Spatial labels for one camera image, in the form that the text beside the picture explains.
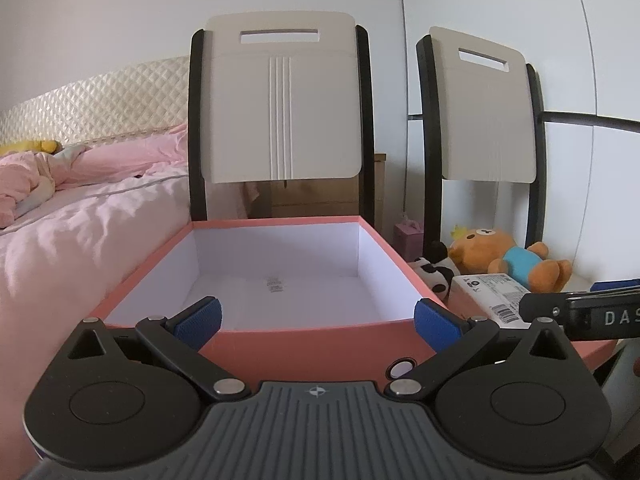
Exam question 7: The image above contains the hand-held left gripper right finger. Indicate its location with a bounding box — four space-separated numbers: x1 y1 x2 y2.
384 297 571 403

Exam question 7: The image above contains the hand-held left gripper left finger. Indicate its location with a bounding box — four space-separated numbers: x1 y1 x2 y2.
67 296 251 403

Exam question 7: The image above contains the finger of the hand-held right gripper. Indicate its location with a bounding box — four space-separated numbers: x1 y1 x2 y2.
590 279 640 295
519 290 576 332

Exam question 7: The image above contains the panda plush toy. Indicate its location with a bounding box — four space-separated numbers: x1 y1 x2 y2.
407 241 463 297

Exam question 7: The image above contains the white labelled packet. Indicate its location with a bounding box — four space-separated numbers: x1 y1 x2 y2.
450 272 531 331

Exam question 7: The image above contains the brown bear plush toy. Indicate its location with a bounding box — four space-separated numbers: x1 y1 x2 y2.
448 225 573 293

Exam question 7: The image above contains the pink cardboard box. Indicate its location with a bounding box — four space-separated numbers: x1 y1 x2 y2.
102 215 448 383

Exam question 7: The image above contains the small pink gift box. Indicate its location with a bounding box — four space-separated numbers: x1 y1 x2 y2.
394 214 426 263

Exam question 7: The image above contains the pale pink bed duvet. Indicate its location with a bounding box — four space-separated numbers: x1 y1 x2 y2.
0 165 193 480

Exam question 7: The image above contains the black horizontal bar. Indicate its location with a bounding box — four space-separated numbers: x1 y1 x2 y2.
407 110 640 133

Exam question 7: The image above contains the wooden nightstand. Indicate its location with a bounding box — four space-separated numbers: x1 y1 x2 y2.
245 152 388 226

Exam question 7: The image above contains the pink pillow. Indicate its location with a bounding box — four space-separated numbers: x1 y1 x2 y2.
55 122 190 191

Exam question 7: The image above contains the crumpled pink blanket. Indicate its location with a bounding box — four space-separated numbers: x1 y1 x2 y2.
0 152 66 226

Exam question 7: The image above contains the yellow plush toy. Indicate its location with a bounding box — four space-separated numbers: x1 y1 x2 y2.
0 139 58 157

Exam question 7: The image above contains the cream quilted headboard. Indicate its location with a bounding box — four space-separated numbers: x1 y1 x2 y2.
0 52 193 148

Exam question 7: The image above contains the cream chair with black frame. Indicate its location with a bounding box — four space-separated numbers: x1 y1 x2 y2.
187 10 376 233
416 26 640 311

